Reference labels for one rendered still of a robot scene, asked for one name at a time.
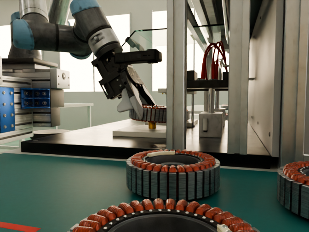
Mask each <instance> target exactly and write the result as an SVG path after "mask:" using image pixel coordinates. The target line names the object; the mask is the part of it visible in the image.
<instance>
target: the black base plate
mask: <svg viewBox="0 0 309 232"><path fill-rule="evenodd" d="M132 125H145V122H142V121H136V120H133V119H128V120H123V121H118V122H113V123H108V124H103V125H99V126H94V127H90V128H84V129H79V130H74V131H70V132H65V133H59V134H55V135H50V136H45V137H41V138H36V139H31V140H26V141H22V142H21V152H28V153H41V154H55V155H69V156H82V157H101V158H115V159H128V158H130V157H132V156H133V155H135V154H137V153H140V152H143V151H153V150H160V149H162V150H165V149H166V138H146V137H125V136H113V135H112V131H114V130H117V129H121V128H125V127H129V126H132ZM227 139H228V121H225V126H224V127H223V134H222V137H221V138H207V137H199V120H198V123H196V124H195V127H187V135H186V149H185V150H187V151H189V150H191V151H197V152H203V153H206V154H209V155H211V156H213V157H214V158H216V159H217V160H218V161H219V162H220V166H229V167H243V168H262V169H270V159H271V156H270V154H269V153H268V151H267V150H266V148H265V147H264V145H263V144H262V142H261V140H260V139H259V137H258V136H257V135H256V133H255V132H254V130H253V128H252V127H251V125H250V124H249V122H248V128H247V155H242V154H239V153H235V154H228V153H227Z"/></svg>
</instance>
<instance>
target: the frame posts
mask: <svg viewBox="0 0 309 232"><path fill-rule="evenodd" d="M250 11H251V0H230V17H229V90H228V139H227V153H228V154H235V153H239V154H242V155H247V128H248V89H249V50H250ZM187 22H188V0H166V149H168V150H169V151H170V150H171V149H174V150H177V149H180V150H181V151H182V150H185V149H186V135H187ZM212 56H213V48H212V49H211V50H210V58H206V68H207V78H208V80H209V74H210V68H211V65H212ZM208 109H209V91H204V112H208Z"/></svg>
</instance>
